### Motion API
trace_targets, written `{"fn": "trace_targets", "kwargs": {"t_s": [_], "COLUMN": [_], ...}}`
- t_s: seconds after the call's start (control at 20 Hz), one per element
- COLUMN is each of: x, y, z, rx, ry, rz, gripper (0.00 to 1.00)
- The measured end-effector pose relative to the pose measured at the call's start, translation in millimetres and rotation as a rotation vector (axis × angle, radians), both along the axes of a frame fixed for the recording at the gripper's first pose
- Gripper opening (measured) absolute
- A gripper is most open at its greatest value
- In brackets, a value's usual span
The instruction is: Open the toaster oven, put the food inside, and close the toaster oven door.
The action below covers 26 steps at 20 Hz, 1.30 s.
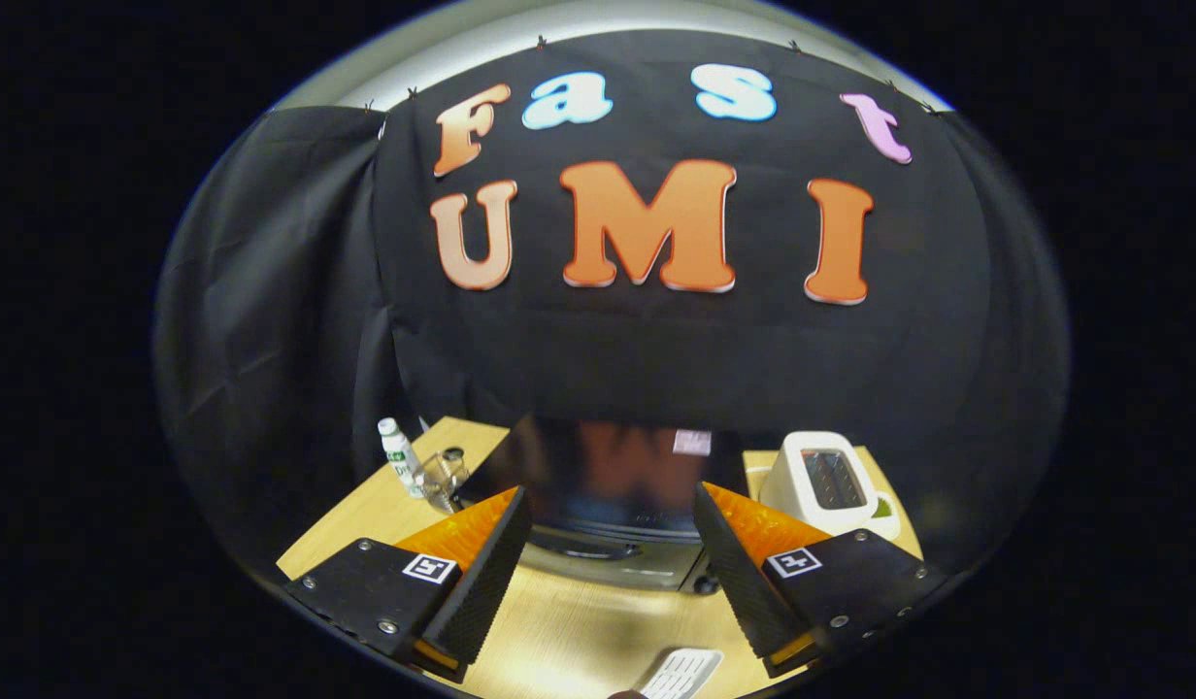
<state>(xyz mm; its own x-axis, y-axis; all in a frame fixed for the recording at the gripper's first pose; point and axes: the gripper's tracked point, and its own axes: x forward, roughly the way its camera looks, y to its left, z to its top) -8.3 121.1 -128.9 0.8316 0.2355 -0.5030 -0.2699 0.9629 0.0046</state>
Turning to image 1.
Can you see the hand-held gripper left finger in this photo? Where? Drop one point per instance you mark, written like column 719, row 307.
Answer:
column 486, row 582

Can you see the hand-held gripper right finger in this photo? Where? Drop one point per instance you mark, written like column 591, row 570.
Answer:
column 744, row 582

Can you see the black toaster oven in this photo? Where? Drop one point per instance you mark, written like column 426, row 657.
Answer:
column 608, row 466

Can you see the white pop-up toaster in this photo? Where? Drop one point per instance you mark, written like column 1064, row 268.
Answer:
column 792, row 495

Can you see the white slotted tray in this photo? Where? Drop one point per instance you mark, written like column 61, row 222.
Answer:
column 681, row 675

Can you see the white bottle green label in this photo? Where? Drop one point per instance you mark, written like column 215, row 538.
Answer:
column 399, row 456

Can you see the small white dish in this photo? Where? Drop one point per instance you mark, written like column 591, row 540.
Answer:
column 889, row 524

